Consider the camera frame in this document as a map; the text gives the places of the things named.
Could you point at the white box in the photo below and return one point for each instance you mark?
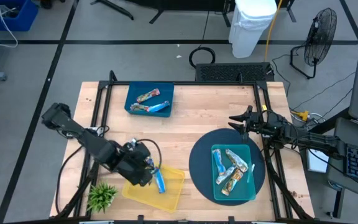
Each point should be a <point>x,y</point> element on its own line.
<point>317,161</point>

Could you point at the blue plastic bin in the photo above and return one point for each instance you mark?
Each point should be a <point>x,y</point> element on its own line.
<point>163,90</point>

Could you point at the black stand leg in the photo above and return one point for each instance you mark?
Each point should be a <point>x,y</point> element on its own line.
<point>157,15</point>
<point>113,9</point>

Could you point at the black perforated box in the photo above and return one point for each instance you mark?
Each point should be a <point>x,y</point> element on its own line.
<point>232,72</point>

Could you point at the yellow power plug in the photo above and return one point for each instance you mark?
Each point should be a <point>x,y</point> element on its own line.
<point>303,115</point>

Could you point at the black aluminium table frame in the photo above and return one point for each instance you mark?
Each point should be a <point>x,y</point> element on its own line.
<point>182,83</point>

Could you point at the dark round woven placemat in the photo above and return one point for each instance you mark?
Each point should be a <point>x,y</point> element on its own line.
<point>200,165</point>

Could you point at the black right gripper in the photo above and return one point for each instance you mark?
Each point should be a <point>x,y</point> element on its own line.
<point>259,124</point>

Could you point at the black floor fan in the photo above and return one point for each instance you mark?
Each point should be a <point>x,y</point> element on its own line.
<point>320,35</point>

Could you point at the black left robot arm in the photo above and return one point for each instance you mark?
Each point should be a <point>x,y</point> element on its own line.
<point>82,137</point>

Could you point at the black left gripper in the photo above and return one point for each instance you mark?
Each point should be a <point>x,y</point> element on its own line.
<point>132,165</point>

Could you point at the grey desk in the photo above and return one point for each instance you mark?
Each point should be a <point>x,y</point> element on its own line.
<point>353,133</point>

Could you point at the blue granola bar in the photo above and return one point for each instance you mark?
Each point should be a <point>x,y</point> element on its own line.
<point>160,183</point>
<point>159,106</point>
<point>218,160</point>

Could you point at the snack packets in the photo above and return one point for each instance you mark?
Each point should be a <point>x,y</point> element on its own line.
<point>232,184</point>

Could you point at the blue floor crate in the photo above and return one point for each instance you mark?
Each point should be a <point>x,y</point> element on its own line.
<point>26,18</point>

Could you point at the white trash bin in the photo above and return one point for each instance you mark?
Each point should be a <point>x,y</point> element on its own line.
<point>250,25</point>

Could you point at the translucent yellow plastic bin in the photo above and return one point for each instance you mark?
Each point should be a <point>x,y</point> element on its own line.
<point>172,193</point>

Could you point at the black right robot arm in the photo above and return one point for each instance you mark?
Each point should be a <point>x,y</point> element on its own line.
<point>309,138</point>

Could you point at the green plant in white pot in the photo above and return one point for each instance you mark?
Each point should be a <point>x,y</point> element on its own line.
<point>102,196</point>

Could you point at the teal plastic bin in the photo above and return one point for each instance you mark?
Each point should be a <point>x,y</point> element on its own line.
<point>244,190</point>

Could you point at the red green granola bar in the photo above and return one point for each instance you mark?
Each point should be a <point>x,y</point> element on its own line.
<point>148,95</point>

